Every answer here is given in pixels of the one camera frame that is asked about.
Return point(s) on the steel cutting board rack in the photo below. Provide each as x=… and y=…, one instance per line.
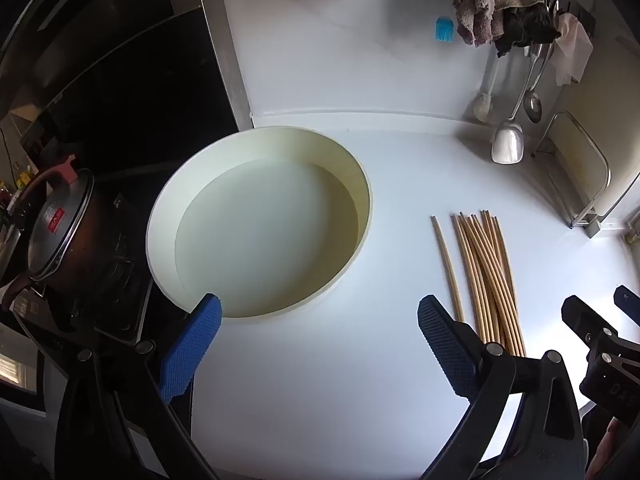
x=590, y=205

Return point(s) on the bundle of wooden chopsticks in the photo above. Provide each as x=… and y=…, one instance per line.
x=487, y=280

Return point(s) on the beige grey dishcloth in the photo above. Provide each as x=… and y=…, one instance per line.
x=480, y=5

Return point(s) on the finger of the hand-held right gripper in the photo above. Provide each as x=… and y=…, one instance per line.
x=627, y=300
x=580, y=317

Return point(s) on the glass pot lid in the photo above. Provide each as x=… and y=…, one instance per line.
x=55, y=232

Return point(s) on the white hanging cloth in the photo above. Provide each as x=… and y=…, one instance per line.
x=572, y=47

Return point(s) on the dark cooking pot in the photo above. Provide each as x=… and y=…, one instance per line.
x=102, y=250

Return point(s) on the steel ladle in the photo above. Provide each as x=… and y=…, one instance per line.
x=533, y=105

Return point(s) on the black gas stove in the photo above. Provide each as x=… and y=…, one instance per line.
x=125, y=312

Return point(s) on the blue silicone brush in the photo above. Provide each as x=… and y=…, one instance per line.
x=443, y=30

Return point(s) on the steel spatula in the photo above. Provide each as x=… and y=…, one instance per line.
x=507, y=145

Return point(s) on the black range hood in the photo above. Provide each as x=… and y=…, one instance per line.
x=100, y=60

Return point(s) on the cream cutting board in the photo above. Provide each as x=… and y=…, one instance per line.
x=580, y=160

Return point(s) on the white round basin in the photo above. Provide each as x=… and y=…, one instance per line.
x=260, y=240

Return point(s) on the wooden chopstick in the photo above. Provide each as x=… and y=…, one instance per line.
x=446, y=265

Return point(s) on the black cloth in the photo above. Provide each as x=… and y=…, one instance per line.
x=525, y=27

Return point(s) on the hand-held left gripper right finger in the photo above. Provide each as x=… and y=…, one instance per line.
x=445, y=345

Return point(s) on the white plastic skimmer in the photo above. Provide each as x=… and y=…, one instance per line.
x=483, y=107

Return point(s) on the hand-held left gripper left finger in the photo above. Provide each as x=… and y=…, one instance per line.
x=192, y=345

